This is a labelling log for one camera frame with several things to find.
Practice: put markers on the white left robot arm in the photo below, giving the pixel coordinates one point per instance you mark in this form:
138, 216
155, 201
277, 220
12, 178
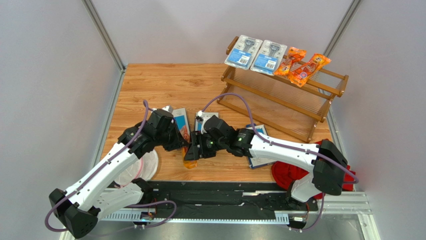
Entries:
80, 206

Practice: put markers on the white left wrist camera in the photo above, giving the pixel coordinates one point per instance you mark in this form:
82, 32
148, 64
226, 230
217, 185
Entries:
165, 111

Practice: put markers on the clear blister razor pack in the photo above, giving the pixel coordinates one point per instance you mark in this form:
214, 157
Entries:
243, 52
268, 58

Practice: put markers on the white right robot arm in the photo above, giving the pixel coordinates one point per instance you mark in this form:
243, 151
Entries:
249, 143

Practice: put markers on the blue Harry's razor box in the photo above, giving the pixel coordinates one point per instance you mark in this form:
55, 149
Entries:
181, 118
254, 163
203, 120

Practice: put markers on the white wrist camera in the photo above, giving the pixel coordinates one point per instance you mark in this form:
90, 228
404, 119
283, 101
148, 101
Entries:
203, 117
165, 111

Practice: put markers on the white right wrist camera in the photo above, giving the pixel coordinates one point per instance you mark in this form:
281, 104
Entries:
203, 117

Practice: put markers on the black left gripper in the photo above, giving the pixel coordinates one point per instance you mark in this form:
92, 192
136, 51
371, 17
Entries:
179, 141

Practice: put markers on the wooden two-tier shelf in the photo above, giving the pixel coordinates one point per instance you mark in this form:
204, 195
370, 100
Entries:
282, 105

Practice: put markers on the red cloth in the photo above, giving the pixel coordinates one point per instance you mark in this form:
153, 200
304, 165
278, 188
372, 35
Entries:
289, 173

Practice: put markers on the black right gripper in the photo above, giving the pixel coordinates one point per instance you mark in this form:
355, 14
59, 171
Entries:
196, 148

